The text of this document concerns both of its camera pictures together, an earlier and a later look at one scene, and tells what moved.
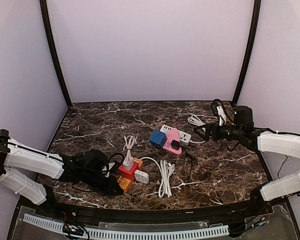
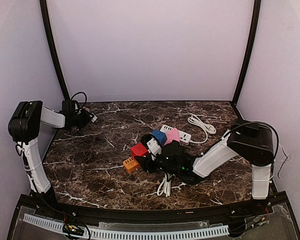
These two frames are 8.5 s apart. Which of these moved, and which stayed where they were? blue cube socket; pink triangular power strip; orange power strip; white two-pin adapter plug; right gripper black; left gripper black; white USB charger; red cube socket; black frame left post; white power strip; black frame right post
Moved: right gripper black; white two-pin adapter plug; white USB charger; left gripper black; orange power strip; red cube socket
Stayed: blue cube socket; black frame left post; pink triangular power strip; white power strip; black frame right post
